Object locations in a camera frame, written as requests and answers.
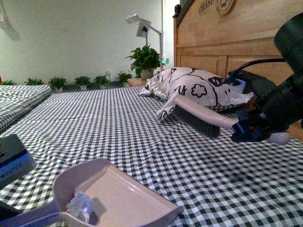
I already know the black cable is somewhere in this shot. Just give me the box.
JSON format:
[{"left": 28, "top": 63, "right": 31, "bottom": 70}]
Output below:
[{"left": 228, "top": 58, "right": 286, "bottom": 82}]

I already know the pink hand brush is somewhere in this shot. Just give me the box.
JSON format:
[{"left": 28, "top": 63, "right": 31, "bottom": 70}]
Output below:
[{"left": 174, "top": 96, "right": 291, "bottom": 145}]

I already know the small potted plant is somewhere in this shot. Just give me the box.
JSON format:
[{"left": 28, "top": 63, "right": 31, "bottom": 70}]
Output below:
[
  {"left": 24, "top": 78, "right": 44, "bottom": 86},
  {"left": 75, "top": 76, "right": 90, "bottom": 90},
  {"left": 118, "top": 71, "right": 133, "bottom": 87},
  {"left": 48, "top": 77, "right": 67, "bottom": 90},
  {"left": 94, "top": 75, "right": 110, "bottom": 89}
]

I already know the pink plastic dustpan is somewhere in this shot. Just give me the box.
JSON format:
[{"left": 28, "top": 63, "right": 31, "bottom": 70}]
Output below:
[{"left": 0, "top": 158, "right": 183, "bottom": 227}]

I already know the far wooden nightstand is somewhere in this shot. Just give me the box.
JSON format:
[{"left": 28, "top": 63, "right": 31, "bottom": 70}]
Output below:
[{"left": 127, "top": 78, "right": 147, "bottom": 87}]

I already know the white floor lamp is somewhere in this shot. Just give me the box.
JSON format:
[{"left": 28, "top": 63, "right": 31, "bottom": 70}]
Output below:
[{"left": 125, "top": 14, "right": 163, "bottom": 70}]

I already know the checkered bed sheet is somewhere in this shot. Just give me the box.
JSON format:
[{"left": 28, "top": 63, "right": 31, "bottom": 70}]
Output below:
[{"left": 0, "top": 87, "right": 303, "bottom": 227}]

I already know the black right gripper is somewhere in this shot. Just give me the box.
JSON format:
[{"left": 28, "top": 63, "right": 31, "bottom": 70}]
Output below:
[{"left": 227, "top": 70, "right": 291, "bottom": 142}]

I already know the black white patterned pillow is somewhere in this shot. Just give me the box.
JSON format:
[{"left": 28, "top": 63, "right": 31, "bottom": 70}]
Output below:
[{"left": 138, "top": 67, "right": 254, "bottom": 121}]

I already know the crumpled white paper trash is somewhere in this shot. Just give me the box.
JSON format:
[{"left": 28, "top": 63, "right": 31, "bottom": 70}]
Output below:
[{"left": 66, "top": 191, "right": 94, "bottom": 223}]

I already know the large potted green plant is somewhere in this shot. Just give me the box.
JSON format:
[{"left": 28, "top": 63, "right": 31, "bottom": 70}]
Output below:
[{"left": 126, "top": 44, "right": 161, "bottom": 80}]

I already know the folded checkered blanket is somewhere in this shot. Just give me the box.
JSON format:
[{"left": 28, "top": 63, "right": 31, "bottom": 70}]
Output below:
[{"left": 0, "top": 85, "right": 51, "bottom": 131}]

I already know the wooden headboard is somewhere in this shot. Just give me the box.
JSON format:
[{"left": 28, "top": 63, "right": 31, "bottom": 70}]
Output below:
[{"left": 174, "top": 0, "right": 303, "bottom": 140}]

